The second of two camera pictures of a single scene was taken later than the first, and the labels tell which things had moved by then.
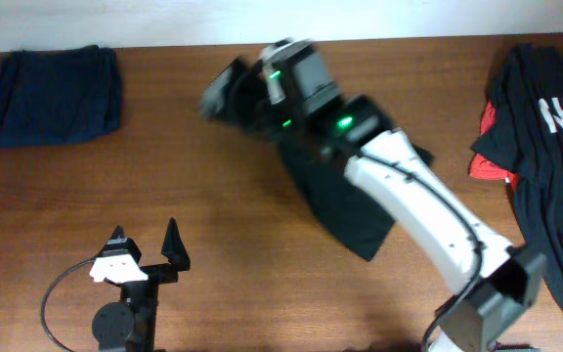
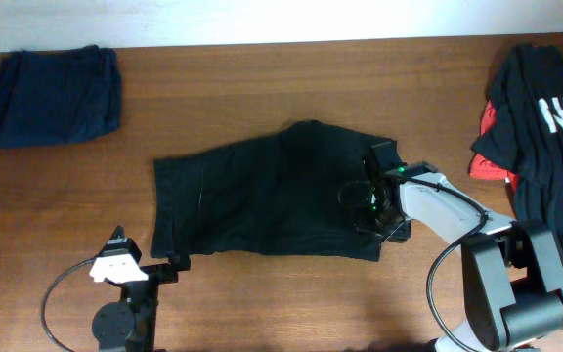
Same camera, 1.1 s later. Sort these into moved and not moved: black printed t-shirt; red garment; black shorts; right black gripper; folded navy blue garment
Moved: black shorts; right black gripper
Not moved: red garment; black printed t-shirt; folded navy blue garment
